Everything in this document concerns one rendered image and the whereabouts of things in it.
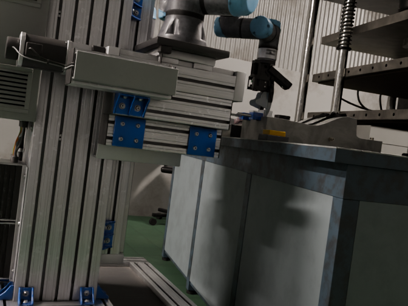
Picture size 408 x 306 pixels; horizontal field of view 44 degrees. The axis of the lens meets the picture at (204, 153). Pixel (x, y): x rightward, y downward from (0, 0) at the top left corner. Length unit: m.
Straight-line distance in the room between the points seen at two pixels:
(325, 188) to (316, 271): 0.23
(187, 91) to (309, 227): 0.52
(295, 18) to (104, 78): 4.30
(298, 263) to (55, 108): 0.85
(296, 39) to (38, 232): 4.23
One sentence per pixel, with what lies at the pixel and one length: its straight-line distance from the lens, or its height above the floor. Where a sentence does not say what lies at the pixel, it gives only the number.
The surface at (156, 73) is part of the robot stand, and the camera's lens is 1.32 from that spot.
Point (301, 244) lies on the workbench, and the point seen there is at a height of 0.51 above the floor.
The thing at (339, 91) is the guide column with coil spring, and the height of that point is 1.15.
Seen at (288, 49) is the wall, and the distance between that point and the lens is 5.37.
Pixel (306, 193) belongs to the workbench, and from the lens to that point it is 1.50.
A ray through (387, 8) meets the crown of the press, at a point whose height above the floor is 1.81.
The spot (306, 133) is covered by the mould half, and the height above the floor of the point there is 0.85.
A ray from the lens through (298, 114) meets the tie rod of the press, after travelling 3.36.
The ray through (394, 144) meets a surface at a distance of 2.83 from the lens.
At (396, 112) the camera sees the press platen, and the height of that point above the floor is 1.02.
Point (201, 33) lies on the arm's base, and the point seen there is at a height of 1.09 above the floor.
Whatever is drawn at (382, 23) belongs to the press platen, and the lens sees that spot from 2.92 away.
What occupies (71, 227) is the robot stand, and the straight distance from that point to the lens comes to 1.62.
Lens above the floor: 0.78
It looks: 1 degrees down
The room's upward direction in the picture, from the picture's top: 7 degrees clockwise
